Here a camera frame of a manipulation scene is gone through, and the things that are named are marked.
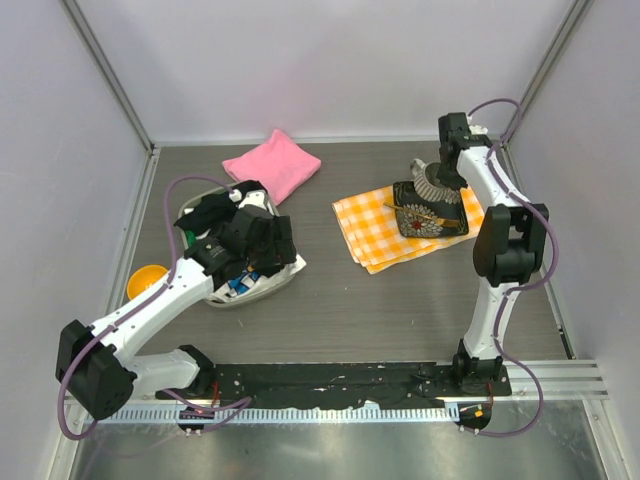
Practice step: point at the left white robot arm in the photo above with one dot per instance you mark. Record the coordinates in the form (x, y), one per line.
(100, 364)

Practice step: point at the grey striped ceramic cup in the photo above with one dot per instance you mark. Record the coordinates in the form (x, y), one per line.
(428, 186)

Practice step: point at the green t shirt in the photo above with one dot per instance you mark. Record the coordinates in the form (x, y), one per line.
(190, 237)

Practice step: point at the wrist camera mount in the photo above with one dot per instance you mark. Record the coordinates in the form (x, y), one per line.
(257, 198)
(477, 129)

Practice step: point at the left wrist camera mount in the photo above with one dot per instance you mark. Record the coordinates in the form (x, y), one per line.
(257, 198)

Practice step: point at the orange plastic bowl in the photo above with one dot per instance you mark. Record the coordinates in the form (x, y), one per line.
(143, 278)

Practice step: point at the white slotted cable duct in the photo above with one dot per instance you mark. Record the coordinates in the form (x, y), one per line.
(161, 413)

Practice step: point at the pink folded towel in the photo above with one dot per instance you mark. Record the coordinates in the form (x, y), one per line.
(279, 164)

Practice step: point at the black floral square plate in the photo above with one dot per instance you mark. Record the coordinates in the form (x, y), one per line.
(410, 226)

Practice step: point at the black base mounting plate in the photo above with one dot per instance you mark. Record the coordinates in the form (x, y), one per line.
(338, 386)

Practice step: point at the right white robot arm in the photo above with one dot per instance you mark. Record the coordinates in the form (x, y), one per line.
(508, 249)

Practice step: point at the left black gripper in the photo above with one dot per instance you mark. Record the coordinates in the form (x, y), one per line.
(279, 239)

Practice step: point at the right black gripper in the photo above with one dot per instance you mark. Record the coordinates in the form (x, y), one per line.
(451, 173)

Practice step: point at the gold chopstick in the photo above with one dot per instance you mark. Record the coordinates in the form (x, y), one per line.
(437, 220)

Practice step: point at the orange checkered cloth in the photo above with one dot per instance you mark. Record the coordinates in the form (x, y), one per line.
(374, 241)

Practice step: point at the grey laundry basket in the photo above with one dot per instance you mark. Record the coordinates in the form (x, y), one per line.
(189, 205)

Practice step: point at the black t shirt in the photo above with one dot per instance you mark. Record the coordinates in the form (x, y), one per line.
(210, 214)

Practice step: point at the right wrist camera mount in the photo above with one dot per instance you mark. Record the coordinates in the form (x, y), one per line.
(477, 129)

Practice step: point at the white printed t shirt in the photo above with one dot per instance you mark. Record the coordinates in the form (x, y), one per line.
(251, 286)

